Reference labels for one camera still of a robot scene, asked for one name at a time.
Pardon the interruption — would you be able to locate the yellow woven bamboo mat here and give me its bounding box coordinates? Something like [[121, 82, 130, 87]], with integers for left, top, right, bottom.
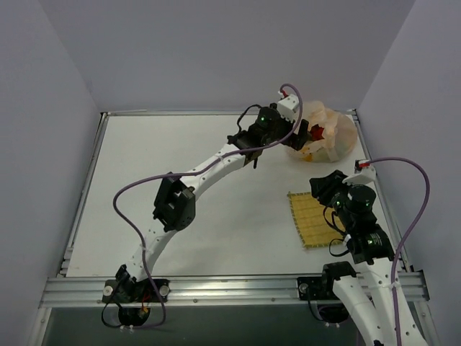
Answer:
[[287, 192, 343, 249]]

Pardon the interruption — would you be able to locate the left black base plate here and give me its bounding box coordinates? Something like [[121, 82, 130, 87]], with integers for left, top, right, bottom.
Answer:
[[101, 280, 160, 303]]

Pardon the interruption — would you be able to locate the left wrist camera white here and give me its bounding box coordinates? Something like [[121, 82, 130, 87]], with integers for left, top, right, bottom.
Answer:
[[277, 91, 300, 123]]

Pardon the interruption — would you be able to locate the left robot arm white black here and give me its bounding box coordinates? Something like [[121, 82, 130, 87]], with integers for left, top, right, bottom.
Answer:
[[115, 96, 310, 302]]

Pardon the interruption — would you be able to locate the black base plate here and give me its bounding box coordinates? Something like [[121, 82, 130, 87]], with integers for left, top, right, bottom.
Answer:
[[101, 280, 160, 303], [296, 276, 337, 301]]

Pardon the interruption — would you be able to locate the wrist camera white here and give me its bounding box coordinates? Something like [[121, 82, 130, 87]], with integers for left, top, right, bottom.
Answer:
[[342, 159, 377, 186], [277, 91, 300, 123]]

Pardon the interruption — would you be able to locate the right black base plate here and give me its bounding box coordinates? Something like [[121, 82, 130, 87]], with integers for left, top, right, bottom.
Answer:
[[296, 276, 337, 301]]

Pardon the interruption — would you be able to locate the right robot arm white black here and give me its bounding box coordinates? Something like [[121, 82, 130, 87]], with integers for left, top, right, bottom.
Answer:
[[309, 170, 427, 345]]

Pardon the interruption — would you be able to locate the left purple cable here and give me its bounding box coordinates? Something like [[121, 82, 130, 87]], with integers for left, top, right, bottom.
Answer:
[[112, 83, 303, 331]]

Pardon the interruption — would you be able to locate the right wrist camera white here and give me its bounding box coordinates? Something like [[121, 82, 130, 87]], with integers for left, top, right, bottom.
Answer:
[[342, 159, 377, 186]]

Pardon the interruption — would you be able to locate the red fake fruit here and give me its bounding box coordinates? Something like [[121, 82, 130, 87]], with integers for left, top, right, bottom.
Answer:
[[310, 125, 324, 141]]

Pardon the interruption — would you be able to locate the aluminium front rail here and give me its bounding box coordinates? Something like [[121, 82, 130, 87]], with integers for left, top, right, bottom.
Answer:
[[39, 272, 429, 308]]

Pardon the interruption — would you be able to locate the translucent plastic bag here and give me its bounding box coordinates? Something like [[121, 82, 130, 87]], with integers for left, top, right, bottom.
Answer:
[[285, 101, 358, 163]]

